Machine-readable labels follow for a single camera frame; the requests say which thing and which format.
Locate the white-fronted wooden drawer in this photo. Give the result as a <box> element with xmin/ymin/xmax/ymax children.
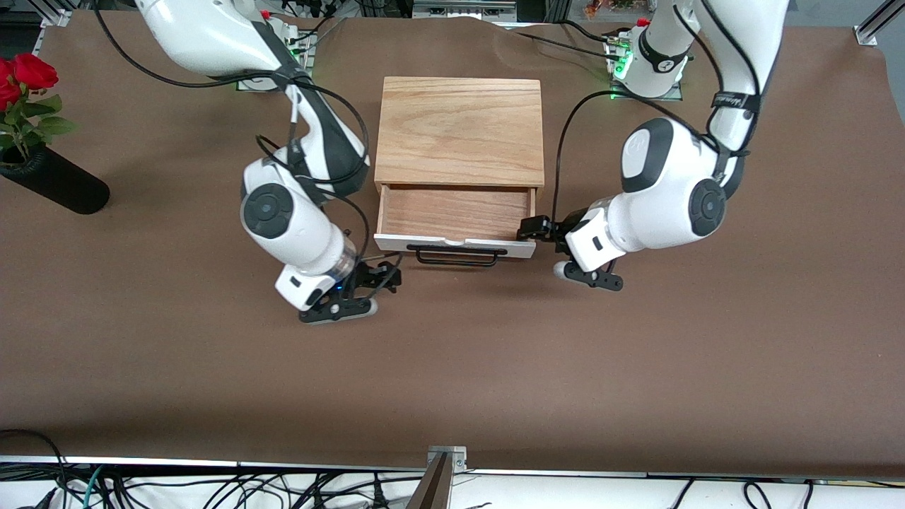
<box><xmin>373</xmin><ymin>184</ymin><xmax>537</xmax><ymax>259</ymax></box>

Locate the light wooden drawer cabinet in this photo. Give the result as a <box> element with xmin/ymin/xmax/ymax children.
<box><xmin>373</xmin><ymin>76</ymin><xmax>546</xmax><ymax>193</ymax></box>

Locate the brown table cover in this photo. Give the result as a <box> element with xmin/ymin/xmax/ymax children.
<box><xmin>0</xmin><ymin>8</ymin><xmax>905</xmax><ymax>476</ymax></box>

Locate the grey power strip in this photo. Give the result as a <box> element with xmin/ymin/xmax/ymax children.
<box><xmin>413</xmin><ymin>0</ymin><xmax>518</xmax><ymax>21</ymax></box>

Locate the black cylindrical vase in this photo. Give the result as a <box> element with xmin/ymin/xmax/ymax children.
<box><xmin>0</xmin><ymin>145</ymin><xmax>111</xmax><ymax>216</ymax></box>

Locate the black metal drawer handle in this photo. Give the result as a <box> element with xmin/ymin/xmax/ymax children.
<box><xmin>407</xmin><ymin>244</ymin><xmax>508</xmax><ymax>267</ymax></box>

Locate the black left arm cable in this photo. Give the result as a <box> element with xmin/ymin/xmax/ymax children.
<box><xmin>553</xmin><ymin>0</ymin><xmax>764</xmax><ymax>221</ymax></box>

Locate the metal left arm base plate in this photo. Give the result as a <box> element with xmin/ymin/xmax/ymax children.
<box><xmin>609</xmin><ymin>79</ymin><xmax>684</xmax><ymax>102</ymax></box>

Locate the black cable on table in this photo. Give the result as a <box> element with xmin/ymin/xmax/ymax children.
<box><xmin>509</xmin><ymin>30</ymin><xmax>617</xmax><ymax>60</ymax></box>
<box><xmin>562</xmin><ymin>20</ymin><xmax>624</xmax><ymax>45</ymax></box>
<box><xmin>288</xmin><ymin>14</ymin><xmax>339</xmax><ymax>49</ymax></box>

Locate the aluminium camera mount post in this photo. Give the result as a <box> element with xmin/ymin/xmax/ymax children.
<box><xmin>407</xmin><ymin>445</ymin><xmax>469</xmax><ymax>509</ymax></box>

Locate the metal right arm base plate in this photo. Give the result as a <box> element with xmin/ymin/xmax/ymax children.
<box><xmin>235</xmin><ymin>67</ymin><xmax>284</xmax><ymax>93</ymax></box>

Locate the aluminium table edge rail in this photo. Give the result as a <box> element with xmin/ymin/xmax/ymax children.
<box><xmin>0</xmin><ymin>455</ymin><xmax>905</xmax><ymax>483</ymax></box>

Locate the teal cable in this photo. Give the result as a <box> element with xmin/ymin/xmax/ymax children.
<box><xmin>81</xmin><ymin>465</ymin><xmax>105</xmax><ymax>509</ymax></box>

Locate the black looping floor cable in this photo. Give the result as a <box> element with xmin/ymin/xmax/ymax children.
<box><xmin>0</xmin><ymin>428</ymin><xmax>70</xmax><ymax>490</ymax></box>

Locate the aluminium frame profile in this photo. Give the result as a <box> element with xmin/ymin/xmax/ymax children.
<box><xmin>28</xmin><ymin>0</ymin><xmax>73</xmax><ymax>28</ymax></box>
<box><xmin>853</xmin><ymin>0</ymin><xmax>905</xmax><ymax>47</ymax></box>

